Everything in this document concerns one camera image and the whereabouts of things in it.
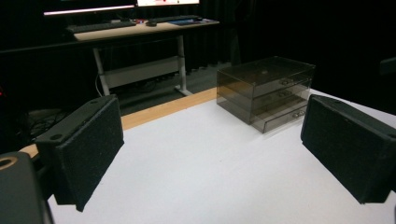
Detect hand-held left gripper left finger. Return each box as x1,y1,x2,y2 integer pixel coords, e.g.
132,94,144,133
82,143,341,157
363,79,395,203
35,94,125,213

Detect smoky acrylic drawer organizer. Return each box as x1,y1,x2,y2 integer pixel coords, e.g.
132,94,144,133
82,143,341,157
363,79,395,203
216,55,317,134

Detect wooden standing desk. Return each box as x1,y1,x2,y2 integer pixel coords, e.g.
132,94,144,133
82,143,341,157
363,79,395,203
73,18,220,97

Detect computer monitor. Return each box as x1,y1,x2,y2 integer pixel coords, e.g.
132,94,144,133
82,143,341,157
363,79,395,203
136,0,201,7
42,0,136,17

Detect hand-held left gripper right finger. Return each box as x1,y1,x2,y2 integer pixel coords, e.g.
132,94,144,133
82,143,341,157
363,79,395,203
300,93,396,205

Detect blue mouse pad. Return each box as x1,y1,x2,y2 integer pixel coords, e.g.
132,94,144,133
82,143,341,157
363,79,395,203
167,18,213,27

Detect tangle of floor cables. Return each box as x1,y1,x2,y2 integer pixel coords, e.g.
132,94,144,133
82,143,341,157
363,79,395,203
27,108,73,138

